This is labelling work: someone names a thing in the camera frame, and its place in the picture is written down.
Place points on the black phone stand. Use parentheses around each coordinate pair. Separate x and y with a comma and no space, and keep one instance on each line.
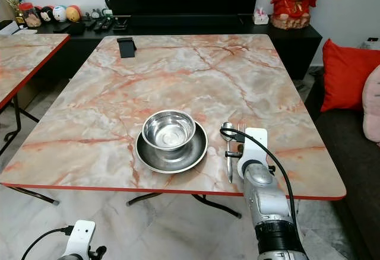
(127,47)

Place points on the orange round toy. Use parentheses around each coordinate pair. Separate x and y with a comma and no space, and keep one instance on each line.
(73,13)

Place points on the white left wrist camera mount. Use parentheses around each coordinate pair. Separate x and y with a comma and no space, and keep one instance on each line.
(80,239)

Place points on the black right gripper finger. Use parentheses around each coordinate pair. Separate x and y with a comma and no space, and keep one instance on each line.
(230,154)

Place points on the white blue round toy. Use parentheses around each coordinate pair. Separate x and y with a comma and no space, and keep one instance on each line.
(59,13)

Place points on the steel fork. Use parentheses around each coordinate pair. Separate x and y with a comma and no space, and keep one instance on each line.
(240,127)

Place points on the black white round toy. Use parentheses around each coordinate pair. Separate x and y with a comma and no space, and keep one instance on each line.
(46,15)

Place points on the black desk gadget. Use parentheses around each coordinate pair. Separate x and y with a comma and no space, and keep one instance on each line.
(122,24)

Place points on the pink cushion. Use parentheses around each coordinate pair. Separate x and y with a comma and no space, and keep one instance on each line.
(373,105)

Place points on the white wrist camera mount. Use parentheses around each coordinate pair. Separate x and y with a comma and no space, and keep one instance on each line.
(254,147)
(80,239)

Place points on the black pouch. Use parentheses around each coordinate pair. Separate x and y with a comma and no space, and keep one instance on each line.
(75,28)

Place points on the black remote control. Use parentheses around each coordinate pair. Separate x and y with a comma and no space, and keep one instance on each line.
(97,25)
(109,25)

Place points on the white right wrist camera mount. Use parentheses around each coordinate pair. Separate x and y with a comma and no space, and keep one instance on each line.
(254,147)

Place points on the black television console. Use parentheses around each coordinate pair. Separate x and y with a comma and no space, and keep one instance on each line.
(297,43)

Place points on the steel bowl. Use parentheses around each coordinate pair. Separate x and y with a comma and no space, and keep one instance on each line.
(169,128)

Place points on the dark sofa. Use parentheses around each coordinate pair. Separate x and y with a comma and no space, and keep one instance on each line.
(350,165)

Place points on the steel plate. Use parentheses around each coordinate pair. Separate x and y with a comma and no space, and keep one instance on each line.
(172,162)

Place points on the white pink tissue box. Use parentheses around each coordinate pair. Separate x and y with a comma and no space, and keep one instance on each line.
(260,16)

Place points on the red cushion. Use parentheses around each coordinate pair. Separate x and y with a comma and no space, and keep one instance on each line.
(347,76)

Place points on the clear jar red lid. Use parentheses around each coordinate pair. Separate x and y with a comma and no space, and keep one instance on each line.
(29,15)

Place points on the marble folding table red edge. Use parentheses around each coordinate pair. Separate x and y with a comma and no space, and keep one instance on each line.
(184,76)
(29,58)

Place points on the red laughing buddha statue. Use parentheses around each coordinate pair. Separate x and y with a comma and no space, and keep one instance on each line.
(295,3)

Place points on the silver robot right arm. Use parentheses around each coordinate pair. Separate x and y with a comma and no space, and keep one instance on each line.
(267,206)

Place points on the steel spoon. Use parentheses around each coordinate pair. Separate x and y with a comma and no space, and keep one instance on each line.
(226,136)

